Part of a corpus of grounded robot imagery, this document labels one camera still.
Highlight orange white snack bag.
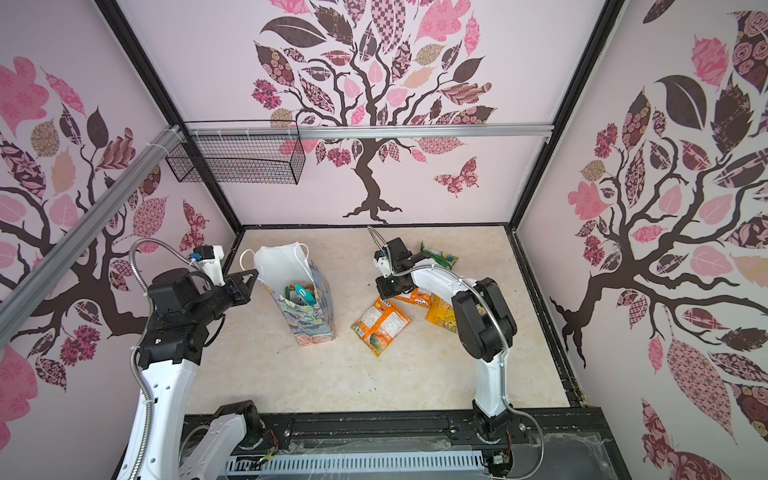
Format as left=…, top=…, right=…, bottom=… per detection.
left=350, top=298, right=412, bottom=357
left=395, top=288, right=432, bottom=308

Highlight teal snack bag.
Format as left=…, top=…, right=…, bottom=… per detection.
left=292, top=284, right=316, bottom=306

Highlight floral paper bag white handles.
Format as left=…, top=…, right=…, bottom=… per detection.
left=238, top=242, right=335, bottom=346

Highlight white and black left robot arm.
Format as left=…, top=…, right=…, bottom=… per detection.
left=118, top=269, right=265, bottom=479

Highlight green snack bag far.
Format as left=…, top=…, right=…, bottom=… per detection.
left=420, top=242, right=459, bottom=270

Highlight yellow snack bag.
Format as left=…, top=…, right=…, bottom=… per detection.
left=426, top=295, right=458, bottom=333

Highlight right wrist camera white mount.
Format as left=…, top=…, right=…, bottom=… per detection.
left=374, top=250, right=392, bottom=278

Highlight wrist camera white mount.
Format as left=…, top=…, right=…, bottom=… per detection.
left=374, top=250, right=392, bottom=278
left=189, top=245, right=225, bottom=286

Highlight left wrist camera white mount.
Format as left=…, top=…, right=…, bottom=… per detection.
left=189, top=245, right=225, bottom=286

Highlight black wire basket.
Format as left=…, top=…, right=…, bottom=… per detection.
left=165, top=119, right=307, bottom=185

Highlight aluminium rail back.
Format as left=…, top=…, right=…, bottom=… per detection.
left=187, top=123, right=554, bottom=140

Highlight aluminium rail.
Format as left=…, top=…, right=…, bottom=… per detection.
left=187, top=123, right=554, bottom=140
left=1, top=125, right=183, bottom=345

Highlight white slotted cable duct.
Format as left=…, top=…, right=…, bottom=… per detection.
left=222, top=451, right=485, bottom=477

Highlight aluminium rail left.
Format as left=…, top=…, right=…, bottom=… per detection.
left=1, top=125, right=183, bottom=345

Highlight black base frame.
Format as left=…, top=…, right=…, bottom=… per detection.
left=161, top=407, right=631, bottom=480

